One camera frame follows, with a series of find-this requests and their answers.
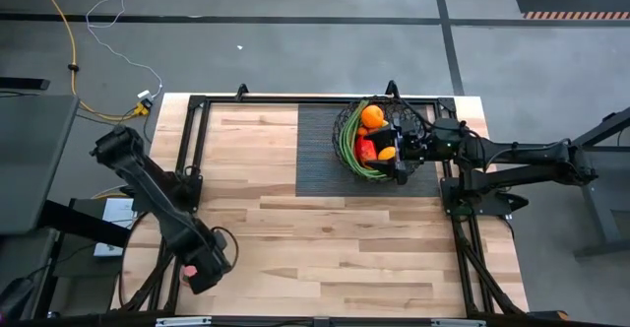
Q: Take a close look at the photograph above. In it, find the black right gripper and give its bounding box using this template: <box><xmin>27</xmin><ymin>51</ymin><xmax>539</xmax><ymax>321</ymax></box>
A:
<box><xmin>366</xmin><ymin>117</ymin><xmax>440</xmax><ymax>186</ymax></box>

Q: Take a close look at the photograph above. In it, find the pink peach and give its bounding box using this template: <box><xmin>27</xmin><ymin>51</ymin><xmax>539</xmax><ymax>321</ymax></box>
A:
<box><xmin>180</xmin><ymin>265</ymin><xmax>199</xmax><ymax>287</ymax></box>

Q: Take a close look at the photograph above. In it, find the red-green mango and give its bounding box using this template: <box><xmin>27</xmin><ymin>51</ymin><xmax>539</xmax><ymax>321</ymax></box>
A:
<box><xmin>353</xmin><ymin>134</ymin><xmax>379</xmax><ymax>166</ymax></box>

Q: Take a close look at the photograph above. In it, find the green long beans bunch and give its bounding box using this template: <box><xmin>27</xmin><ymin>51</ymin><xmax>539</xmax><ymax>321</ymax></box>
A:
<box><xmin>339</xmin><ymin>98</ymin><xmax>395</xmax><ymax>180</ymax></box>

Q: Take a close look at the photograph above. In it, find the dark grey woven placemat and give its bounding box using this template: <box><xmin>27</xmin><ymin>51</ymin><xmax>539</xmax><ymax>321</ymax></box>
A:
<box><xmin>294</xmin><ymin>102</ymin><xmax>442</xmax><ymax>198</ymax></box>

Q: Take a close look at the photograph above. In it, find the white box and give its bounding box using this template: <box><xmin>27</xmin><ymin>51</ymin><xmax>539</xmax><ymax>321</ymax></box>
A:
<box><xmin>93</xmin><ymin>197</ymin><xmax>139</xmax><ymax>258</ymax></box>

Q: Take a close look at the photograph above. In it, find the black diagonal desk bar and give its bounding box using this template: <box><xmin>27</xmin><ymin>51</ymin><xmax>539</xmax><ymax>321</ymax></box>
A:
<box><xmin>38</xmin><ymin>199</ymin><xmax>132</xmax><ymax>248</ymax></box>

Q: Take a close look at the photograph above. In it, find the grey desk top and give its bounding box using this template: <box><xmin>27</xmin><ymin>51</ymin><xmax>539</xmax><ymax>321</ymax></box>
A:
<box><xmin>0</xmin><ymin>94</ymin><xmax>81</xmax><ymax>234</ymax></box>

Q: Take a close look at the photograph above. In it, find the orange-tipped black tool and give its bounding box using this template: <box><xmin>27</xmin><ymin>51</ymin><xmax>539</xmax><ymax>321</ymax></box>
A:
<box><xmin>529</xmin><ymin>309</ymin><xmax>570</xmax><ymax>321</ymax></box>

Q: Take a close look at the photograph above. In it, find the black flat bar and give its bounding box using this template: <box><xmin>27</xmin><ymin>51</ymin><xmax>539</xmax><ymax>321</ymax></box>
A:
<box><xmin>0</xmin><ymin>76</ymin><xmax>50</xmax><ymax>91</ymax></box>

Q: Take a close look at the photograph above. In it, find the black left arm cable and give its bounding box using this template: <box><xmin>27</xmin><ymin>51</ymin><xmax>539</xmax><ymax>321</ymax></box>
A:
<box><xmin>210</xmin><ymin>225</ymin><xmax>241</xmax><ymax>270</ymax></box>

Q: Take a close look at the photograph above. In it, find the black wire basket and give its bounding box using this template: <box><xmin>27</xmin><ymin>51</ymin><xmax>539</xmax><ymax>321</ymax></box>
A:
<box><xmin>332</xmin><ymin>95</ymin><xmax>429</xmax><ymax>183</ymax></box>

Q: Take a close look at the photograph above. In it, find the silver metal bracket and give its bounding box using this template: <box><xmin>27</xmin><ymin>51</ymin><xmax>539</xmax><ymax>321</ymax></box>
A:
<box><xmin>431</xmin><ymin>318</ymin><xmax>487</xmax><ymax>327</ymax></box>
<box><xmin>156</xmin><ymin>316</ymin><xmax>213</xmax><ymax>327</ymax></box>

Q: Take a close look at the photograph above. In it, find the black aluminium table frame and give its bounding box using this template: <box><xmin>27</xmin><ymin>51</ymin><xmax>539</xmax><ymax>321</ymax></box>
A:
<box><xmin>111</xmin><ymin>80</ymin><xmax>531</xmax><ymax>318</ymax></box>

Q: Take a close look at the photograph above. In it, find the black desk frame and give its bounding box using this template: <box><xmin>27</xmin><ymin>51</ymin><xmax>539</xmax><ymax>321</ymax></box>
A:
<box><xmin>568</xmin><ymin>104</ymin><xmax>630</xmax><ymax>258</ymax></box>

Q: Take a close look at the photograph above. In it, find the thin white cable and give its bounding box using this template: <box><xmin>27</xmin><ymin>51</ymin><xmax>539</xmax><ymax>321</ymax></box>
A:
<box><xmin>86</xmin><ymin>0</ymin><xmax>163</xmax><ymax>99</ymax></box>

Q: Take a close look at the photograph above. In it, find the yellow cable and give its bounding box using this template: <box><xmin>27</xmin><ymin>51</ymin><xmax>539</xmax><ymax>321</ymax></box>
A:
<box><xmin>30</xmin><ymin>0</ymin><xmax>152</xmax><ymax>121</ymax></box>

